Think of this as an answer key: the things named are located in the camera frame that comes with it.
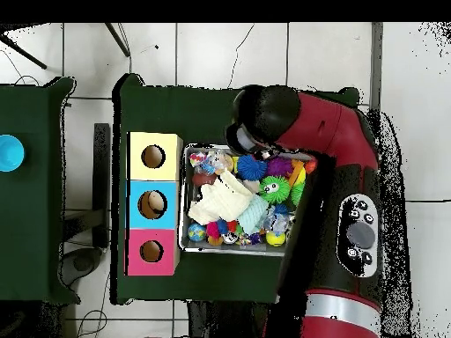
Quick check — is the green spiky ball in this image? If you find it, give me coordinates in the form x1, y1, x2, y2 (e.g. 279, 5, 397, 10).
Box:
291, 181, 306, 207

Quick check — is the dark grey stand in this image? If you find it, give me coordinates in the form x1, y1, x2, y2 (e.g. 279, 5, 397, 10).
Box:
62, 122, 112, 290

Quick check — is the black stand leg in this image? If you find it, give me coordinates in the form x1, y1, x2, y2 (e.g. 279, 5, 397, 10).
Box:
105, 22, 132, 57
0, 31, 49, 70

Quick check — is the dark green side table cloth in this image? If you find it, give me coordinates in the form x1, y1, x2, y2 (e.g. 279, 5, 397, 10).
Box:
0, 76, 78, 305

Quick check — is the green fuzzy ball with eyes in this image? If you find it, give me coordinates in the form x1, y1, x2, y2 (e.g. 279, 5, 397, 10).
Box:
258, 175, 292, 205

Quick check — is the clear mesh bin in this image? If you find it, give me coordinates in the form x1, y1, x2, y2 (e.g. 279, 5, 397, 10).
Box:
180, 143, 314, 258

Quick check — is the blue spiky ball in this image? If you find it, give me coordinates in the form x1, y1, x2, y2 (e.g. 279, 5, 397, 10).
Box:
236, 153, 269, 182

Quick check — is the purple spiky ball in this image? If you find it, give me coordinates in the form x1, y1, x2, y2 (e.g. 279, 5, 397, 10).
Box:
266, 156, 294, 178

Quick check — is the black floor cable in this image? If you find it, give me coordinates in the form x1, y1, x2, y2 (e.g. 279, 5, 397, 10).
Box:
404, 195, 451, 207

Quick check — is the pale yellow knitted cloth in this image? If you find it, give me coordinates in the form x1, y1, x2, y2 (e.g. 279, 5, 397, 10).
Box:
187, 171, 254, 226

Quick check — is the wooden box with three holes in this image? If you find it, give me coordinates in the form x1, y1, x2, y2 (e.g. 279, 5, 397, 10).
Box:
125, 131, 184, 277

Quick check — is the clear plastic bottle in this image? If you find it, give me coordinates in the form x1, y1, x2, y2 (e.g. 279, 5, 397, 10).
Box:
203, 150, 233, 176

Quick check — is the small globe ball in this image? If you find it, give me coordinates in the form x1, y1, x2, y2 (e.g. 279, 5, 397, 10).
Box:
187, 222, 208, 242

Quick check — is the blue round bowl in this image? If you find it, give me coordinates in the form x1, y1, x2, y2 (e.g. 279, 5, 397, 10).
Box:
0, 134, 26, 173

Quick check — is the mint green knitted cloth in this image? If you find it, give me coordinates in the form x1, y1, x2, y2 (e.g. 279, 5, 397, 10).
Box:
237, 194, 270, 236

